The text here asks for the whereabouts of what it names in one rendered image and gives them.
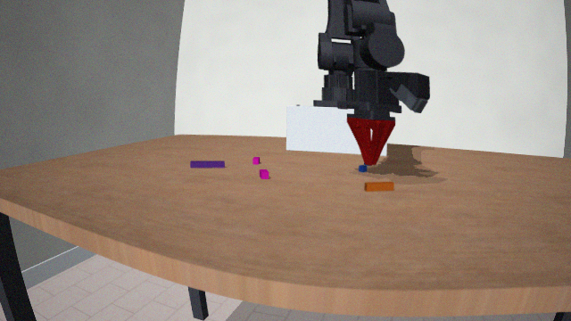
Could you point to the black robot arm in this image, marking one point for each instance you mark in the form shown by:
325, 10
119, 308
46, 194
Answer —
379, 49

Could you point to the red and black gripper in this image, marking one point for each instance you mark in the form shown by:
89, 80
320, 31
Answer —
365, 119

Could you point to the purple rod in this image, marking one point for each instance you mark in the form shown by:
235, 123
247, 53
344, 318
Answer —
207, 164

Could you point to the orange rod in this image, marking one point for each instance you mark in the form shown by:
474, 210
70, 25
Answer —
378, 186

